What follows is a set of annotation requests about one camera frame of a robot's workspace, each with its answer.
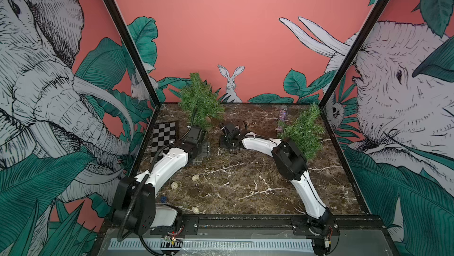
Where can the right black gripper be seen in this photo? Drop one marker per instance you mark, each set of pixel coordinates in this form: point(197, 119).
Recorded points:
point(221, 139)

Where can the white slotted cable duct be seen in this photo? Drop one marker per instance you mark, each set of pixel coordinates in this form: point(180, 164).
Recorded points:
point(210, 244)

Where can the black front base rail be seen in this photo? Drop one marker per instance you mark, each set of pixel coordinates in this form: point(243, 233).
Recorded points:
point(298, 225)

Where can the left black frame post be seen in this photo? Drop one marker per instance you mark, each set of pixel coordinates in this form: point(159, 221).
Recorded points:
point(130, 45)

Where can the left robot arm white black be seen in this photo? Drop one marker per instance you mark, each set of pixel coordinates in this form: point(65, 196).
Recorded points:
point(134, 207)

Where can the right black frame post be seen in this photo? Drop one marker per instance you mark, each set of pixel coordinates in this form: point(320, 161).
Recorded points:
point(372, 18)

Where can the green christmas tree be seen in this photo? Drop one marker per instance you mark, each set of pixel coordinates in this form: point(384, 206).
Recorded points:
point(305, 131)
point(200, 102)

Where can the black white checkerboard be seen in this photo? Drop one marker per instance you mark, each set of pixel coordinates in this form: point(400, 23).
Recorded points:
point(163, 134)

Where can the black frame post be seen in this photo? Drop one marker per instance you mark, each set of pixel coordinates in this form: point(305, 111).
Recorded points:
point(372, 18)
point(130, 45)

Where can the purple glitter tube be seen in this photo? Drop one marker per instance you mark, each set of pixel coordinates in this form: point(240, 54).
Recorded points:
point(282, 116)

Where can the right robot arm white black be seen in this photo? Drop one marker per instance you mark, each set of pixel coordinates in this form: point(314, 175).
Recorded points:
point(291, 163)

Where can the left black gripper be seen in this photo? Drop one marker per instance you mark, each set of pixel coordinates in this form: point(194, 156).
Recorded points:
point(206, 148)

